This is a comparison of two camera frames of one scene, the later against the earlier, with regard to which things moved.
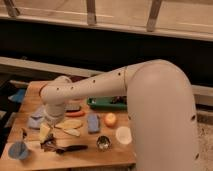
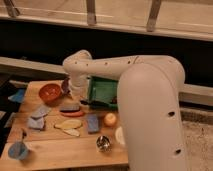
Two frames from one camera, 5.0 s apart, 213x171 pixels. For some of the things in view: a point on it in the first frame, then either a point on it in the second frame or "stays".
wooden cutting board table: (96, 132) stays
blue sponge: (93, 122) stays
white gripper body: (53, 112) -> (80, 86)
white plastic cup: (124, 135) stays
